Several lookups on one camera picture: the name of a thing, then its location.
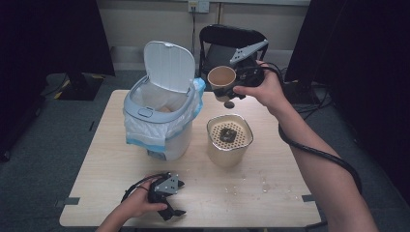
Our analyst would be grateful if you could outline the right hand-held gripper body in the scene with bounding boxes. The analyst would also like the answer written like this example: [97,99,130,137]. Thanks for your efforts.
[228,39,270,89]

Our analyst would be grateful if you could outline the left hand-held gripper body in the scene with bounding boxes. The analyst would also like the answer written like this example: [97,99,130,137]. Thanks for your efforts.
[147,173,181,208]

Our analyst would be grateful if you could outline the brown paper cup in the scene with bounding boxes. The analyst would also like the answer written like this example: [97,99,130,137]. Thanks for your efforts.
[206,65,238,103]

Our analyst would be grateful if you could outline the dark wet dregs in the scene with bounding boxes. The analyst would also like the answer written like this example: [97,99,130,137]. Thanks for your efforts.
[220,127,239,144]

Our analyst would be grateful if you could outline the beige strainer container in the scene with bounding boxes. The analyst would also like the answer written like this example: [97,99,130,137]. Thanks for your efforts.
[206,113,254,169]

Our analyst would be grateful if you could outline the white grey lidded trash bin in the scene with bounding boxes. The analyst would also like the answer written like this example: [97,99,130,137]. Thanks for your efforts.
[122,40,198,162]

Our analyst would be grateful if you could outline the person's right hand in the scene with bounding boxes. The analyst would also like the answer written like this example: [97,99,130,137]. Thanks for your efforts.
[232,60,288,113]

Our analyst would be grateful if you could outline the person's left hand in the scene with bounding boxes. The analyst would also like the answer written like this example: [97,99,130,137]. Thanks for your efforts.
[120,176,168,220]

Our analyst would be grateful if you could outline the black folding chair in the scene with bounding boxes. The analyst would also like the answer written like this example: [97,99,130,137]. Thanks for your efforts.
[198,23,270,85]

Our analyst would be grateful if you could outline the white blue trash bag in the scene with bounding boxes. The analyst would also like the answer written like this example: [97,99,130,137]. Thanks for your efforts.
[123,76,207,155]

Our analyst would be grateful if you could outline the dark curtain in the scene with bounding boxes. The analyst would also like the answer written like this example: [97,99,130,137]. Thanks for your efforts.
[0,0,116,162]
[284,0,410,207]

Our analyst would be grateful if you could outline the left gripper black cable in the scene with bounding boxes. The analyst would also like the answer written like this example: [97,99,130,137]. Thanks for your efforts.
[120,171,170,204]

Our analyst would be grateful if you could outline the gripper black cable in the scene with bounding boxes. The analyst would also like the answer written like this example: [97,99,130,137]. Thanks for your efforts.
[120,171,170,204]
[254,62,365,230]

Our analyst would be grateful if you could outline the black wall power cable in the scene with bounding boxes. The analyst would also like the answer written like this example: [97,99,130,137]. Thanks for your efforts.
[190,9,202,80]

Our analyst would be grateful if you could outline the black floor cables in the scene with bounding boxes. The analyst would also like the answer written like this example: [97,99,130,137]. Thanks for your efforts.
[279,66,335,122]

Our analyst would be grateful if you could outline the white wall socket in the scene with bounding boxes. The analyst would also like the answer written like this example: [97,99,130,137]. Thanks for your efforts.
[188,0,211,15]

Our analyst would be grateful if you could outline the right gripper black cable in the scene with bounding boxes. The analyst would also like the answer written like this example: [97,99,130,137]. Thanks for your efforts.
[254,62,365,230]

